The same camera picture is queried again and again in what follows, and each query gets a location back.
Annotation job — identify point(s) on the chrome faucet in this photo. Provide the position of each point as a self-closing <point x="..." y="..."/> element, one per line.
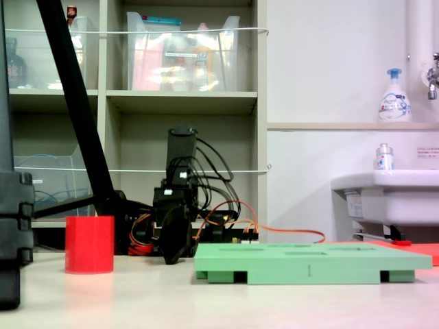
<point x="433" y="87"/>

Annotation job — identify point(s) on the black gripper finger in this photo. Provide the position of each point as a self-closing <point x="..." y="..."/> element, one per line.
<point x="168" y="240"/>
<point x="184" y="233"/>

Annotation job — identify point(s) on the pink folder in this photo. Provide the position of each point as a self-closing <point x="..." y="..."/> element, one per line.
<point x="147" y="68"/>

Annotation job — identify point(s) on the yellow label bottle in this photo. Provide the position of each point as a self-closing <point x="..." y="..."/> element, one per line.
<point x="204" y="61"/>

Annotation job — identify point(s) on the beige shelf unit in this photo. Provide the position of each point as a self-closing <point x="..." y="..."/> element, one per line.
<point x="262" y="51"/>

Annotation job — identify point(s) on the clear plastic tray bin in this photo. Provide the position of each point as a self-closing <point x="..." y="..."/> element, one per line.
<point x="31" y="164"/>

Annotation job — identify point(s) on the white sink basin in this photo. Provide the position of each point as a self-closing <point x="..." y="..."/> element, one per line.
<point x="394" y="202"/>

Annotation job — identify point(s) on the dark glass bottle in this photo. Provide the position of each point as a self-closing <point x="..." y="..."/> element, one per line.
<point x="15" y="68"/>

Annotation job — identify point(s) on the bottle with red cap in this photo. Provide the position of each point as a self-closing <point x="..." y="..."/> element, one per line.
<point x="71" y="13"/>

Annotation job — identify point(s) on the green shape sorting board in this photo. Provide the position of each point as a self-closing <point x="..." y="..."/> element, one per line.
<point x="274" y="270"/>

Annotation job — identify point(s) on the black table clamp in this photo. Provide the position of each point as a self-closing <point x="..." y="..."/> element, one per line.
<point x="215" y="234"/>

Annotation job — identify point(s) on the red octagonal pillar block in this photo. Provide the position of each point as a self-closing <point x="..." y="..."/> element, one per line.
<point x="89" y="246"/>

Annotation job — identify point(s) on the white blue soap pump bottle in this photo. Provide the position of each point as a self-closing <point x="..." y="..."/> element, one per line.
<point x="394" y="103"/>

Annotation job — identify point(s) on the teal edged package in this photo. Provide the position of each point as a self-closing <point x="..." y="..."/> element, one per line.
<point x="161" y="22"/>

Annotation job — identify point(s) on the small clear sanitizer bottle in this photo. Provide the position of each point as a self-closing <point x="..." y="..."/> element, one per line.
<point x="384" y="159"/>

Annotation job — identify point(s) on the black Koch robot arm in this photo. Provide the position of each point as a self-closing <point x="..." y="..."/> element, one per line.
<point x="181" y="147"/>

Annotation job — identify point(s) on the large clear storage bin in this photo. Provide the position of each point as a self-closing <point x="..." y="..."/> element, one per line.
<point x="226" y="61"/>

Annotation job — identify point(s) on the circuit board with connectors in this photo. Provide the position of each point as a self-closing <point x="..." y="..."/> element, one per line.
<point x="252" y="240"/>

